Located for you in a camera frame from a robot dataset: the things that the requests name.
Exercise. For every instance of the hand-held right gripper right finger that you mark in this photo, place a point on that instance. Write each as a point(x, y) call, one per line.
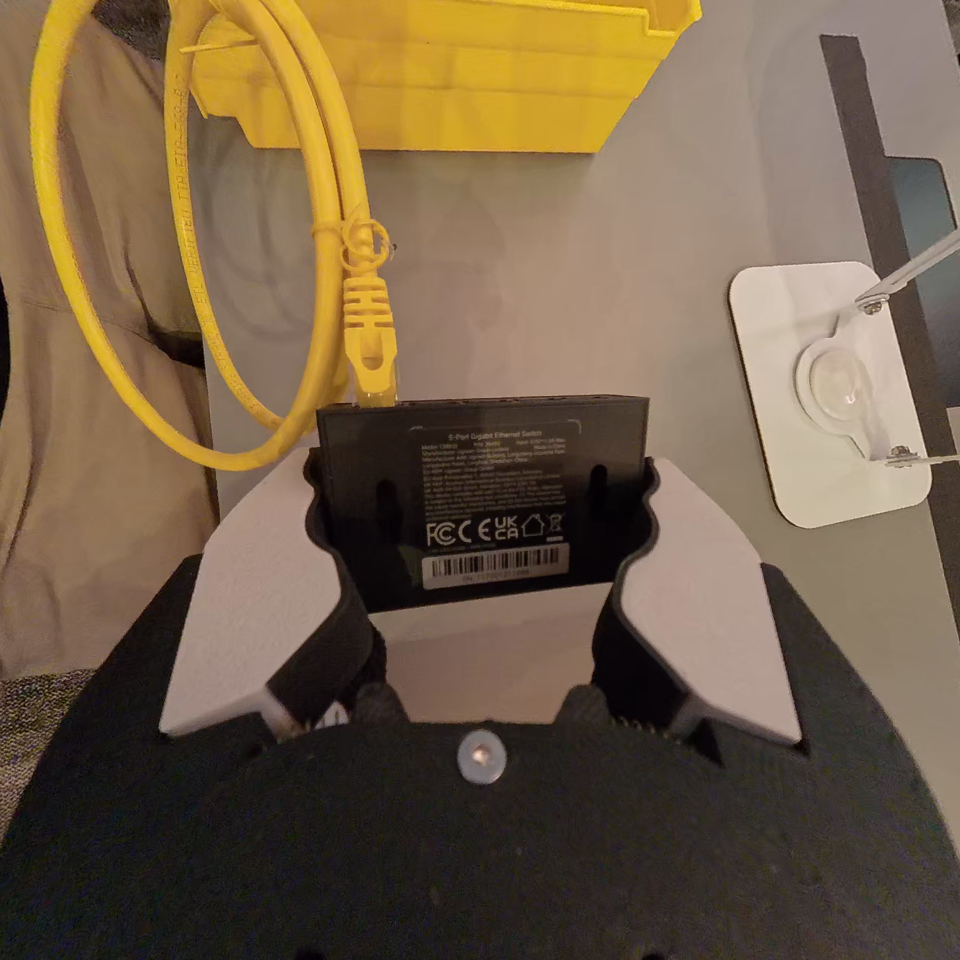
point(712, 615)

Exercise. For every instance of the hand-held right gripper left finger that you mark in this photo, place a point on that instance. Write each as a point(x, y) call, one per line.
point(255, 585)

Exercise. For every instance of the black ethernet switch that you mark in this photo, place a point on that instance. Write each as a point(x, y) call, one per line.
point(487, 487)

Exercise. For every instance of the person's beige trouser leg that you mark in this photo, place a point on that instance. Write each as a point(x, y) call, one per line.
point(90, 450)

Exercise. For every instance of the dark tablet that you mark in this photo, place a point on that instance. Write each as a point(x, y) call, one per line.
point(926, 225)

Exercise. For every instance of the black tape strip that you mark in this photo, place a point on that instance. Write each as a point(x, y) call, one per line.
point(855, 112)

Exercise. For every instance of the yellow plastic bin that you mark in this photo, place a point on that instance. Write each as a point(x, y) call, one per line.
point(487, 75)

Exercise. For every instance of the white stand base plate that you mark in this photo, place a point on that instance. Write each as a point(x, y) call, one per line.
point(765, 337)

